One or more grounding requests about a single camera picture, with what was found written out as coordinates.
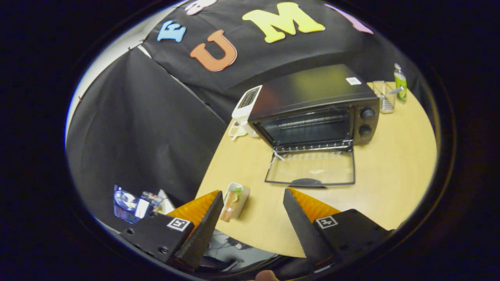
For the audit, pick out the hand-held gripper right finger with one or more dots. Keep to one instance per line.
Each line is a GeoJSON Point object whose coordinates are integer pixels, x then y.
{"type": "Point", "coordinates": [304, 234]}

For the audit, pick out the black backdrop cloth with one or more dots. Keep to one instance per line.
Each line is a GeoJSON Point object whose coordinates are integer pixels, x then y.
{"type": "Point", "coordinates": [136, 136]}

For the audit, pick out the blue shiny packet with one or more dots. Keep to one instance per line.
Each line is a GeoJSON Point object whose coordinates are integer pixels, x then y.
{"type": "Point", "coordinates": [124, 203]}

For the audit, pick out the green clear plastic bottle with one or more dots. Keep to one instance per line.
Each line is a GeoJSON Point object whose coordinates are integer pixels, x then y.
{"type": "Point", "coordinates": [400, 84]}

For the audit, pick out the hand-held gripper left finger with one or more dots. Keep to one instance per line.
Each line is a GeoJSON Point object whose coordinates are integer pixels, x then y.
{"type": "Point", "coordinates": [201, 234]}

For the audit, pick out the black toaster oven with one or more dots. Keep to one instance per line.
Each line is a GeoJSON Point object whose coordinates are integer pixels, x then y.
{"type": "Point", "coordinates": [308, 89]}

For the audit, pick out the toy sandwich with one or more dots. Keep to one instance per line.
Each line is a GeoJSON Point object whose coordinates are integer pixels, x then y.
{"type": "Point", "coordinates": [233, 203]}

